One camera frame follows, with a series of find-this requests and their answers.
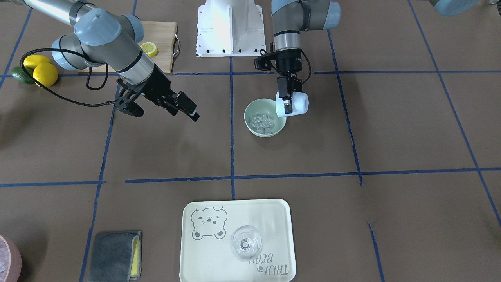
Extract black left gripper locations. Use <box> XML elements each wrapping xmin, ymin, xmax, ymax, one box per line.
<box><xmin>254</xmin><ymin>48</ymin><xmax>304</xmax><ymax>114</ymax></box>

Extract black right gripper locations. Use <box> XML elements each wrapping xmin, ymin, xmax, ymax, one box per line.
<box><xmin>115</xmin><ymin>65</ymin><xmax>199</xmax><ymax>122</ymax></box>

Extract light blue plastic cup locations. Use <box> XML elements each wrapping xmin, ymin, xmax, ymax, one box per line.
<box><xmin>275</xmin><ymin>91</ymin><xmax>309</xmax><ymax>118</ymax></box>

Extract mint green bowl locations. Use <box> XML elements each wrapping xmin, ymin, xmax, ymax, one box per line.
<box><xmin>244</xmin><ymin>98</ymin><xmax>287</xmax><ymax>137</ymax></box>

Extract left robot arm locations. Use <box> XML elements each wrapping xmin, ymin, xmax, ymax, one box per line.
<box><xmin>254</xmin><ymin>0</ymin><xmax>341</xmax><ymax>118</ymax></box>

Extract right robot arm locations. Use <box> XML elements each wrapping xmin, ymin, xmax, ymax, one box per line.
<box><xmin>15</xmin><ymin>0</ymin><xmax>199</xmax><ymax>121</ymax></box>

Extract clear ice cubes in cup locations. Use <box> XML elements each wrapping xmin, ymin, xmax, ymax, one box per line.
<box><xmin>249</xmin><ymin>114</ymin><xmax>275</xmax><ymax>135</ymax></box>

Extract pink bowl with ice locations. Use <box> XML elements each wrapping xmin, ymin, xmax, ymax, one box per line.
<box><xmin>0</xmin><ymin>235</ymin><xmax>22</xmax><ymax>282</ymax></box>

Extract half lemon slice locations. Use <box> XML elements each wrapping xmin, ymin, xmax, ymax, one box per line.
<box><xmin>140</xmin><ymin>42</ymin><xmax>158</xmax><ymax>57</ymax></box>

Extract wooden cutting board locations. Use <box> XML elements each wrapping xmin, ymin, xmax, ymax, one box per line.
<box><xmin>78</xmin><ymin>21</ymin><xmax>178</xmax><ymax>74</ymax></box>

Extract whole yellow lemon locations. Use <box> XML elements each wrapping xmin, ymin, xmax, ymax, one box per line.
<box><xmin>33</xmin><ymin>62</ymin><xmax>59</xmax><ymax>87</ymax></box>

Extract cream bear tray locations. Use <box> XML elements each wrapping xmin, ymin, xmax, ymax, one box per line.
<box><xmin>179</xmin><ymin>199</ymin><xmax>297</xmax><ymax>282</ymax></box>

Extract green lime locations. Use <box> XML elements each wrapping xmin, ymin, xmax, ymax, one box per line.
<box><xmin>11</xmin><ymin>66</ymin><xmax>35</xmax><ymax>85</ymax></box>

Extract clear wine glass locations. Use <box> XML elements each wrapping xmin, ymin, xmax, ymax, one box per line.
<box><xmin>231</xmin><ymin>225</ymin><xmax>263</xmax><ymax>260</ymax></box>

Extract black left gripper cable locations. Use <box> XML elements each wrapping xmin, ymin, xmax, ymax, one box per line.
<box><xmin>299</xmin><ymin>49</ymin><xmax>312</xmax><ymax>85</ymax></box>

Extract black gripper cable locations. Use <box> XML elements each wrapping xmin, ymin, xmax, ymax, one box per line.
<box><xmin>299</xmin><ymin>49</ymin><xmax>312</xmax><ymax>85</ymax></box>
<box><xmin>20</xmin><ymin>48</ymin><xmax>118</xmax><ymax>107</ymax></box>

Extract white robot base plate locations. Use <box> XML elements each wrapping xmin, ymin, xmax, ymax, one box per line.
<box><xmin>196</xmin><ymin>0</ymin><xmax>265</xmax><ymax>57</ymax></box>

